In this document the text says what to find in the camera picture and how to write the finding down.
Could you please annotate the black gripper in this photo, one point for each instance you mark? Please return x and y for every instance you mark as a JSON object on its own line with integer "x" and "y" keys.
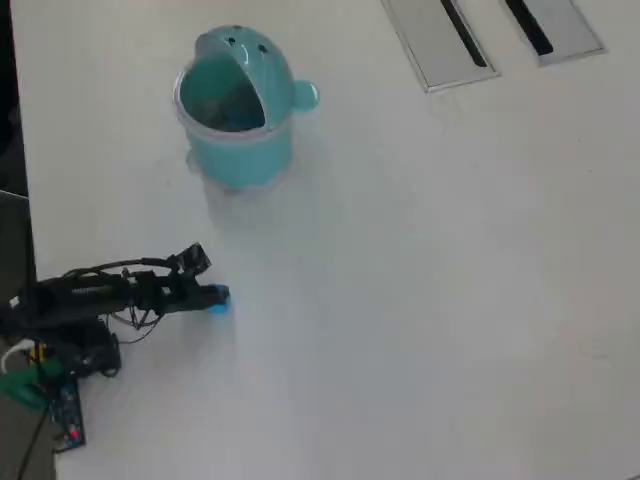
{"x": 165, "y": 295}

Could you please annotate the grey flat panel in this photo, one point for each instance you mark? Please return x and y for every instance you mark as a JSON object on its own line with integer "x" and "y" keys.
{"x": 15, "y": 240}

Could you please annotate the teal whale-shaped bin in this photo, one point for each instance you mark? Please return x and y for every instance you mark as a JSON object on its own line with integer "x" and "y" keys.
{"x": 240, "y": 150}

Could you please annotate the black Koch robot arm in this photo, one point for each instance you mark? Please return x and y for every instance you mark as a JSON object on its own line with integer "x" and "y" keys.
{"x": 65, "y": 300}

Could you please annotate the green table clamp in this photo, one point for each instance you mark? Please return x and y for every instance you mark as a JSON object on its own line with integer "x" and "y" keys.
{"x": 22, "y": 385}

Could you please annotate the blue lego block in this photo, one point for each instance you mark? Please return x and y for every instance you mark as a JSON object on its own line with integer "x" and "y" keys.
{"x": 222, "y": 305}

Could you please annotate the blue circuit board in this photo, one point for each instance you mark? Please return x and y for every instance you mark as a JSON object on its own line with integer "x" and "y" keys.
{"x": 67, "y": 415}

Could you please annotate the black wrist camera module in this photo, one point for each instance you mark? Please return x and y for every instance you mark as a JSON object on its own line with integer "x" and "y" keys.
{"x": 194, "y": 257}

